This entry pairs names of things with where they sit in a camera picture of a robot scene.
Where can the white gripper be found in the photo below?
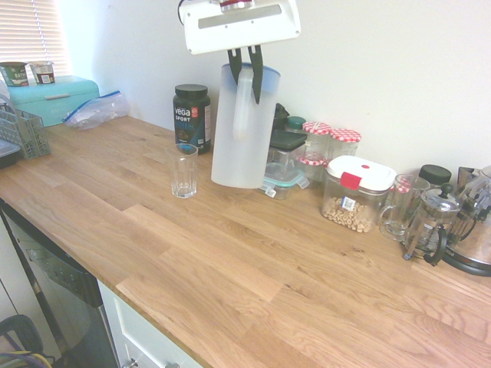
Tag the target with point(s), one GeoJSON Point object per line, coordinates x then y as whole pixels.
{"type": "Point", "coordinates": [241, 32]}

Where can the white plastic pitcher blue lid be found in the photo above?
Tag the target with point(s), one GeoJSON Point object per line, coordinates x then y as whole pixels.
{"type": "Point", "coordinates": [239, 161]}

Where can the black shaker bottle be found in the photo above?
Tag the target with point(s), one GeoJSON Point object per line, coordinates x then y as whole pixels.
{"type": "Point", "coordinates": [281, 115]}

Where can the green lid jar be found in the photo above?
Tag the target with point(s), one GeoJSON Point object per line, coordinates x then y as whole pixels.
{"type": "Point", "coordinates": [296, 122]}

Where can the black Vega protein tub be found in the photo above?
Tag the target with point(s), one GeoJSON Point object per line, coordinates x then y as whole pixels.
{"type": "Point", "coordinates": [190, 119]}

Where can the clear container black lid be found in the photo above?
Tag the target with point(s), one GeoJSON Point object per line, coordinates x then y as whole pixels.
{"type": "Point", "coordinates": [287, 140]}

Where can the glass jar red checked lid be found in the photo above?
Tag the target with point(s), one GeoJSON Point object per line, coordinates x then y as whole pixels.
{"type": "Point", "coordinates": [403, 188]}
{"type": "Point", "coordinates": [312, 161]}
{"type": "Point", "coordinates": [316, 128]}
{"type": "Point", "coordinates": [345, 136]}

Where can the glass container teal lid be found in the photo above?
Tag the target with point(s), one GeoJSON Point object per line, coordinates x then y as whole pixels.
{"type": "Point", "coordinates": [284, 178]}

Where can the clear drinking glass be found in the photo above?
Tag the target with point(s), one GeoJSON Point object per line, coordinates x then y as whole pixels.
{"type": "Point", "coordinates": [183, 172]}

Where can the clear plastic zip bag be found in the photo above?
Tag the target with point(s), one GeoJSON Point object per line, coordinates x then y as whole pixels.
{"type": "Point", "coordinates": [97, 111]}

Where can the cereal container white lid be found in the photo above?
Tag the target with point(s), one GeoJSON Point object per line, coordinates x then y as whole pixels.
{"type": "Point", "coordinates": [356, 191]}

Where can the teal bread box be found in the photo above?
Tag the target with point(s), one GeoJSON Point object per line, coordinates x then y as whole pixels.
{"type": "Point", "coordinates": [50, 99]}

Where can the clear glass mug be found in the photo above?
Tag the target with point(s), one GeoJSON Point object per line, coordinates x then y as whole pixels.
{"type": "Point", "coordinates": [399, 214]}

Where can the jar with black lid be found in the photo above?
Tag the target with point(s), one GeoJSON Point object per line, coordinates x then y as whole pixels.
{"type": "Point", "coordinates": [435, 174]}

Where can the window blinds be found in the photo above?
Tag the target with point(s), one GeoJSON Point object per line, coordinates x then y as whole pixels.
{"type": "Point", "coordinates": [30, 34]}

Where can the grey cutlery basket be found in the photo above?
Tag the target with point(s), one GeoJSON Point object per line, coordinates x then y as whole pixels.
{"type": "Point", "coordinates": [30, 134]}

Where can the green oats cup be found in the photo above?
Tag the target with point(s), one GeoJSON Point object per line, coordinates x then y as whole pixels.
{"type": "Point", "coordinates": [13, 74]}

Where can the glass French press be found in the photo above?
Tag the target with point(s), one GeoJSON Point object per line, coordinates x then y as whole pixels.
{"type": "Point", "coordinates": [429, 226]}

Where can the black tray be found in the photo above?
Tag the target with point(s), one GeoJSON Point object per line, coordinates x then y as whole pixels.
{"type": "Point", "coordinates": [7, 157]}

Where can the black dishwasher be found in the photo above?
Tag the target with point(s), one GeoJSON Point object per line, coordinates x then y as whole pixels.
{"type": "Point", "coordinates": [65, 287]}

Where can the white cabinet drawer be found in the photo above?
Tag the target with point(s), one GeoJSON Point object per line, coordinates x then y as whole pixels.
{"type": "Point", "coordinates": [130, 329]}

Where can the steel electric kettle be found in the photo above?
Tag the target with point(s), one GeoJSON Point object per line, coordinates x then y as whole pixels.
{"type": "Point", "coordinates": [475, 237]}

